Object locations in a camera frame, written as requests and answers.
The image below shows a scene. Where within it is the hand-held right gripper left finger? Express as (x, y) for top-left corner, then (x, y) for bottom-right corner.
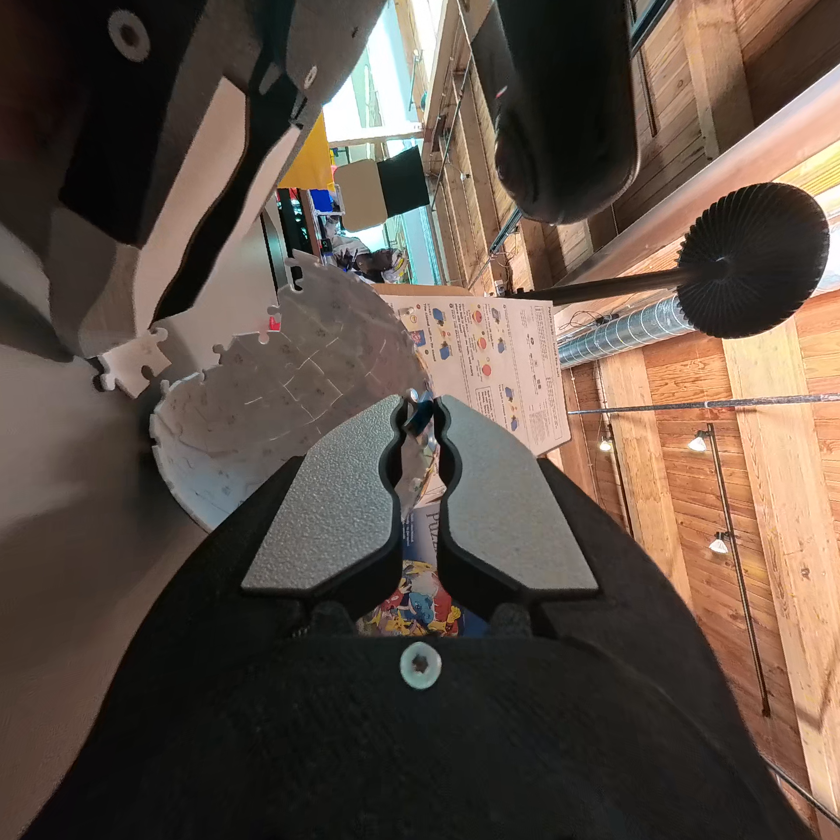
(240, 394), (411, 621)

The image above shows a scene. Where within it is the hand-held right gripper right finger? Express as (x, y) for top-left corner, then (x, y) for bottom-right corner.
(433, 394), (601, 623)

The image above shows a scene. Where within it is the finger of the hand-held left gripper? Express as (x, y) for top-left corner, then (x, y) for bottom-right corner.
(48, 77), (250, 360)
(153, 91), (307, 327)

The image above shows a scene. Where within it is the white-backed puzzle piece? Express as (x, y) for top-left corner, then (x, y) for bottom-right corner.
(98, 327), (173, 400)

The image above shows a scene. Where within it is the colourful puzzle ball shell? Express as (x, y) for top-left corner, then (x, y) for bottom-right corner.
(150, 249), (437, 532)

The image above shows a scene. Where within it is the blue puzzle box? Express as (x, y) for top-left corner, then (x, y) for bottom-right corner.
(357, 505), (490, 637)

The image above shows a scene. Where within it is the yellow plastic bin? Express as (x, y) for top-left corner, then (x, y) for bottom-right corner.
(281, 113), (336, 191)

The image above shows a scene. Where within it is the beige flat panel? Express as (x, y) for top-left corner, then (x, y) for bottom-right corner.
(333, 161), (389, 232)

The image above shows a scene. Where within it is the black flat panel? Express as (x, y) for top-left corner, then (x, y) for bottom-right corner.
(377, 146), (431, 219)

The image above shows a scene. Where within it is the white instruction sheet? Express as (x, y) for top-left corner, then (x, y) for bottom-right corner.
(381, 294), (572, 457)

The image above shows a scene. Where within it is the wooden sheet board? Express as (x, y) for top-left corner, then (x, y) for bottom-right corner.
(373, 282), (473, 298)

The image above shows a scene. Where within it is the thin metal rod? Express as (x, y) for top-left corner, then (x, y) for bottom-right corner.
(567, 392), (840, 416)

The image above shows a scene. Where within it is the black ribbed disc on pole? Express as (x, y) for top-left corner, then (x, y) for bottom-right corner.
(515, 182), (831, 339)

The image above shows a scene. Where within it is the black metal beam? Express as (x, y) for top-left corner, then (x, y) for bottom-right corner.
(554, 66), (840, 306)

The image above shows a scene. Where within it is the silver ventilation duct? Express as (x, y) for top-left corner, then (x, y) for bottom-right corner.
(556, 292), (697, 370)

